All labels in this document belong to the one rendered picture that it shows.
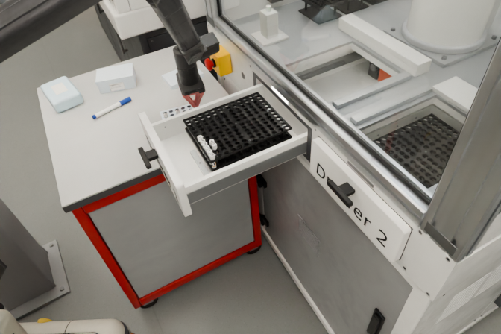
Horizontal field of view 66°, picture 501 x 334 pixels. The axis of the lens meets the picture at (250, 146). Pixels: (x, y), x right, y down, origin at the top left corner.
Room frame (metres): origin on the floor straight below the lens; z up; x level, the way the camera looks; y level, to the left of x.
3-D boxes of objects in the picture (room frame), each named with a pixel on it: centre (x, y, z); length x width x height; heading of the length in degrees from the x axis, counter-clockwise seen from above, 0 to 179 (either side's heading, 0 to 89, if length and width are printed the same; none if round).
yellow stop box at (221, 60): (1.08, 0.07, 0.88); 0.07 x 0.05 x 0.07; 24
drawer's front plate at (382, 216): (0.50, -0.21, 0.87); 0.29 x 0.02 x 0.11; 24
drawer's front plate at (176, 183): (0.66, 0.21, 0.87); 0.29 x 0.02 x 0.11; 24
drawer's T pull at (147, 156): (0.65, 0.24, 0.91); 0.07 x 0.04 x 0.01; 24
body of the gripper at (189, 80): (0.95, 0.16, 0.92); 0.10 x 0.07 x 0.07; 16
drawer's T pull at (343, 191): (0.49, -0.18, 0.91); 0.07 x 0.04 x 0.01; 24
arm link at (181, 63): (0.95, 0.15, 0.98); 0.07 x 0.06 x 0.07; 124
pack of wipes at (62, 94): (1.12, 0.63, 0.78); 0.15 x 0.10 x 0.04; 35
